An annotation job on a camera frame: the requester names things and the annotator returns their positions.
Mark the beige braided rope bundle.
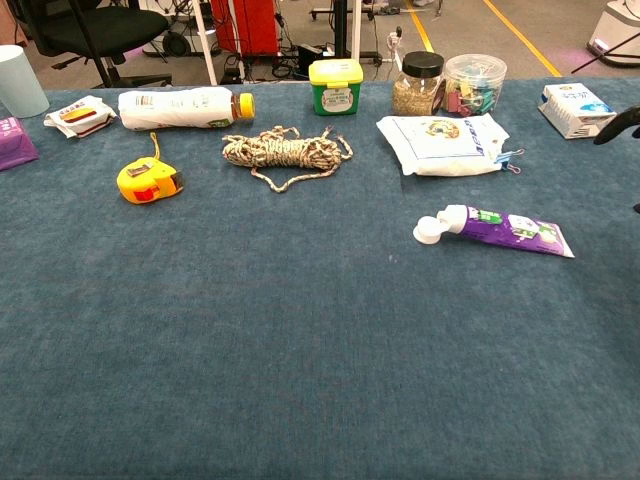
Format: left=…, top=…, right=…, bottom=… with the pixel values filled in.
left=221, top=124, right=355, bottom=194

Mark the black office chair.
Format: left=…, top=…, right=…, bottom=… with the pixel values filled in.
left=19, top=0, right=172, bottom=60

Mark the blue table cloth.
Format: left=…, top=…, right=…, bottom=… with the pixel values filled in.
left=0, top=77, right=640, bottom=480

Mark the small purple box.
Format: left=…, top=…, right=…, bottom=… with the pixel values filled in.
left=0, top=117, right=40, bottom=172

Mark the green box yellow lid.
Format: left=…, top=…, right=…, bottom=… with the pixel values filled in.
left=308, top=58, right=365, bottom=117

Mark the grain jar black lid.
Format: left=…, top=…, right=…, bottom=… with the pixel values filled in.
left=391, top=50, right=446, bottom=117

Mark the yellow tape measure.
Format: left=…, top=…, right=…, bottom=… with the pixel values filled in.
left=116, top=131, right=185, bottom=205

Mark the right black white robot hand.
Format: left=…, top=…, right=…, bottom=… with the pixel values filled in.
left=593, top=103, right=640, bottom=215

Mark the light blue plastic cup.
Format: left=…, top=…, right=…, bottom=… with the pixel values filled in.
left=0, top=44, right=50, bottom=119

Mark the white blue milk carton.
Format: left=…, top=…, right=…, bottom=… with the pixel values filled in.
left=537, top=82, right=618, bottom=140

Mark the purple white toothpaste tube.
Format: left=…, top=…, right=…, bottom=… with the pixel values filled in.
left=412, top=203, right=576, bottom=260

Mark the white metal frame leg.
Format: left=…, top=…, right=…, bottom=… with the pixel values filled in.
left=192, top=0, right=220, bottom=86
left=349, top=0, right=363, bottom=61

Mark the white power strip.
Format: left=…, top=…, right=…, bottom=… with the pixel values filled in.
left=387, top=27, right=404, bottom=64

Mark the white red snack packet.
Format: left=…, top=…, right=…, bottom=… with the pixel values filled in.
left=43, top=94, right=119, bottom=140

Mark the blue binder clip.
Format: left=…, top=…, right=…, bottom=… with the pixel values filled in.
left=492, top=147, right=525, bottom=175

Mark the thin black rod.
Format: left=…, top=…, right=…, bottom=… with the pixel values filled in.
left=571, top=37, right=640, bottom=75

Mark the red cabinet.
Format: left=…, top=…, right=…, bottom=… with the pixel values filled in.
left=209, top=0, right=281, bottom=57

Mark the clear jar of binder clips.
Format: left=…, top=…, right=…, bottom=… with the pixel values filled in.
left=441, top=53, right=509, bottom=117

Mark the white machine base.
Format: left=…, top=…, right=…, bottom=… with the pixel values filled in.
left=585, top=0, right=640, bottom=69

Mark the white wrapped bottle yellow cap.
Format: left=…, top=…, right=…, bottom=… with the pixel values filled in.
left=117, top=86, right=257, bottom=132

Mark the white printed food bag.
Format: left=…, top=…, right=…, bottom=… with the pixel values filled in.
left=375, top=112, right=511, bottom=178

